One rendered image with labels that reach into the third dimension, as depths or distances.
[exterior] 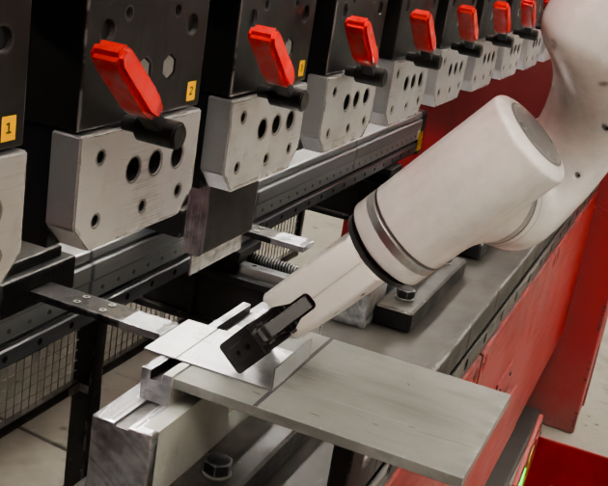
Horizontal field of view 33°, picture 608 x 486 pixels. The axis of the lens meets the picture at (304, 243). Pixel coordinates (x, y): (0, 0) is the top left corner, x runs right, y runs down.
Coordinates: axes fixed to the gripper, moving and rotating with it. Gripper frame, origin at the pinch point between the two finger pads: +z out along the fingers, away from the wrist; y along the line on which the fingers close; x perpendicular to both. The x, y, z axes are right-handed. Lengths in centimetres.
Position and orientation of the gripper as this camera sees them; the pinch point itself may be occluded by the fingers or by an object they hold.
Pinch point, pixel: (258, 338)
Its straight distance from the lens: 93.3
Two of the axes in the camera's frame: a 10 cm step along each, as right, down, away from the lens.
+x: 5.9, 8.0, -0.5
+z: -7.0, 5.5, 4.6
